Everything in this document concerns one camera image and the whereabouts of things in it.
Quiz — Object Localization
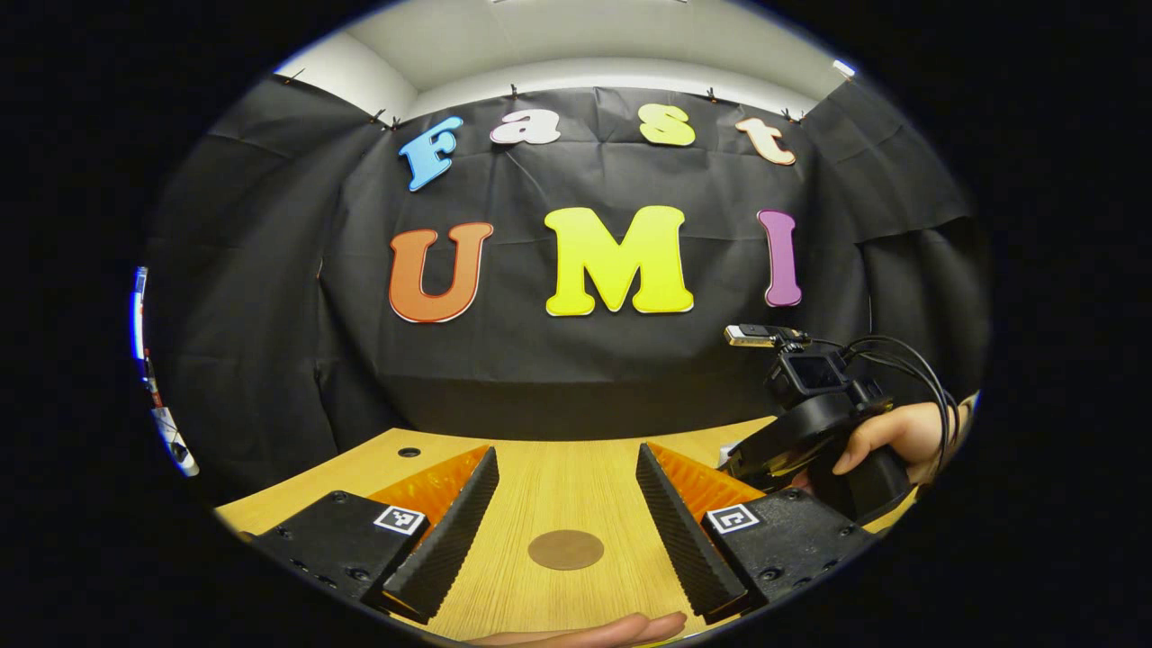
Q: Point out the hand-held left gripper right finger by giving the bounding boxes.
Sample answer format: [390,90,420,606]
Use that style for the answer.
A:
[635,441,878,625]

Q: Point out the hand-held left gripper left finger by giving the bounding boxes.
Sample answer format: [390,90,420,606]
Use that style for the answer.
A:
[238,445,500,625]

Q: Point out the brown round coaster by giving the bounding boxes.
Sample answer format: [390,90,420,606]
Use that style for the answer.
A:
[527,529,606,572]

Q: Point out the wooden desktop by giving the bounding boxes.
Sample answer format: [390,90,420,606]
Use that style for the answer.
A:
[214,416,919,644]

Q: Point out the black backdrop cloth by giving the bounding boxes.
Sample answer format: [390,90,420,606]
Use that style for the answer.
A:
[144,76,991,505]

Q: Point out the computer monitor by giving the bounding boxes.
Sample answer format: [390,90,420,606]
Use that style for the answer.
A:
[132,266,149,361]

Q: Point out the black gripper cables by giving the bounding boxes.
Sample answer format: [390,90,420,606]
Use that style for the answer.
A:
[805,335,959,451]

